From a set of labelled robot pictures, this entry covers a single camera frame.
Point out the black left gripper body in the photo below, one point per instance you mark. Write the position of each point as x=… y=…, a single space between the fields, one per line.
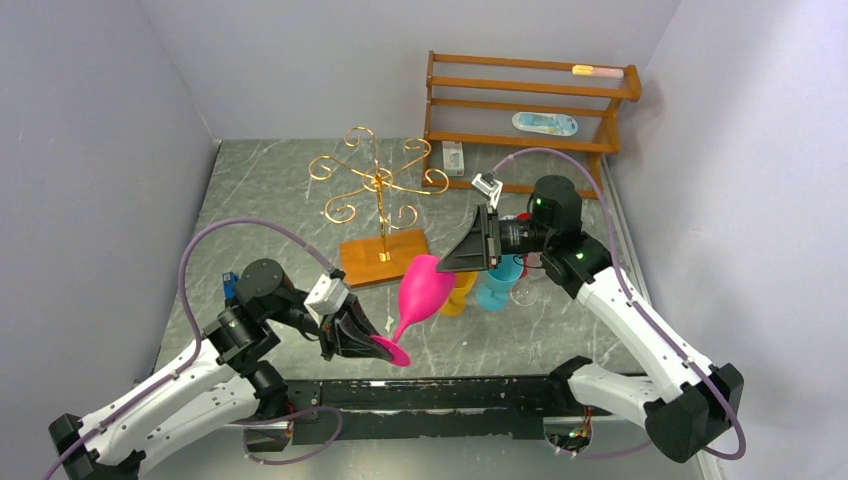
x=329 y=329

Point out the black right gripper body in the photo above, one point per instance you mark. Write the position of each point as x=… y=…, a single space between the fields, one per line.
x=491 y=240

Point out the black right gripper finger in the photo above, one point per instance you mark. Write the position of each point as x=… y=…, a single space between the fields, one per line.
x=477 y=239
x=457 y=262

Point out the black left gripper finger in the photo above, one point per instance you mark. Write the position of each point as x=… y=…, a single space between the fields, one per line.
x=360 y=318
x=369 y=347

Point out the orange wine glass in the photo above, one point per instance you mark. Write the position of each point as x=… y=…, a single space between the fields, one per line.
x=455 y=304

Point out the light blue wine glass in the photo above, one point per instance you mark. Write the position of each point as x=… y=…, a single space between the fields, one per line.
x=493 y=293

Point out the pink wine glass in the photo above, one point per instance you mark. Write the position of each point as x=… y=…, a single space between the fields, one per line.
x=423 y=291

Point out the gold wire wine glass rack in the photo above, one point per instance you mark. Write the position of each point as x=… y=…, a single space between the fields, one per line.
x=386 y=256

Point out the clear wine glass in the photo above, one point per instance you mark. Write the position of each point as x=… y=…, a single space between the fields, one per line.
x=525 y=293

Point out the red wine glass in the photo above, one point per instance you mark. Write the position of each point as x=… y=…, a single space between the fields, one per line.
x=524 y=257

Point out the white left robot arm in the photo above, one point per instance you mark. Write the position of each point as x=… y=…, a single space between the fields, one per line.
x=222 y=377

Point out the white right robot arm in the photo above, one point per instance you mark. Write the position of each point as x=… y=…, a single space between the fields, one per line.
x=686 y=401

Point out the small white box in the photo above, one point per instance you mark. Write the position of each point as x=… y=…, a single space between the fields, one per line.
x=453 y=158

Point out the brown wooden shelf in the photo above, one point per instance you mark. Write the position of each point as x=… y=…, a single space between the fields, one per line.
x=521 y=103

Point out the light blue packaged item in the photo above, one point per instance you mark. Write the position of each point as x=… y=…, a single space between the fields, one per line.
x=545 y=123

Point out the blue black clip tool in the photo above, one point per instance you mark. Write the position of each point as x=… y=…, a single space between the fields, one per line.
x=229 y=280

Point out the yellow pink tube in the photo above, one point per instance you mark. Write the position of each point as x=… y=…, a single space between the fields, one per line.
x=597 y=71

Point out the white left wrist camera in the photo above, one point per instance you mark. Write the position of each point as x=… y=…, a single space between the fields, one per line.
x=325 y=297

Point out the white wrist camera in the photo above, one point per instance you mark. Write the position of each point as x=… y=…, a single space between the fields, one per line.
x=325 y=297
x=489 y=187

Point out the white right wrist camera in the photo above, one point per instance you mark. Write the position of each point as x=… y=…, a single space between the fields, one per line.
x=489 y=187

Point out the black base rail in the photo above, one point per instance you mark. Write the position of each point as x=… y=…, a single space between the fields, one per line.
x=521 y=407

